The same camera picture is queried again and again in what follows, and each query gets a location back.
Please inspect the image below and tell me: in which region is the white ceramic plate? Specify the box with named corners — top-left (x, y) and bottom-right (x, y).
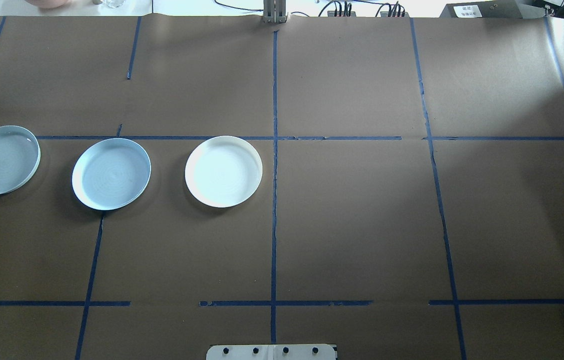
top-left (185, 135), bottom-right (263, 209)

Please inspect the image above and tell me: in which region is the light blue ceramic plate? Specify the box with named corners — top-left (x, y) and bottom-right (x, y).
top-left (72, 138), bottom-right (152, 212)
top-left (0, 125), bottom-right (41, 196)

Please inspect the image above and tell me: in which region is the white side table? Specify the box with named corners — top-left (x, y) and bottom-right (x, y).
top-left (0, 0), bottom-right (564, 19)

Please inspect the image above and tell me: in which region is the black box with white label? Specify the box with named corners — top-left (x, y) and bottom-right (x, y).
top-left (438, 0), bottom-right (531, 19)

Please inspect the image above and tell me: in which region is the pink bowl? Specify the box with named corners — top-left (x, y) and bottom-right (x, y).
top-left (26, 0), bottom-right (73, 10)

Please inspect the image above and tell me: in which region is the aluminium profile post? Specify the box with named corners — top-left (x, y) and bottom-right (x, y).
top-left (261, 0), bottom-right (289, 25)

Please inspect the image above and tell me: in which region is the black cable on side table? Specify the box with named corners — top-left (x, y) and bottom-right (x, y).
top-left (214, 0), bottom-right (266, 12)

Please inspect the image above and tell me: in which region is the white column with base plate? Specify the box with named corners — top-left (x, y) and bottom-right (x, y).
top-left (206, 344), bottom-right (338, 360)

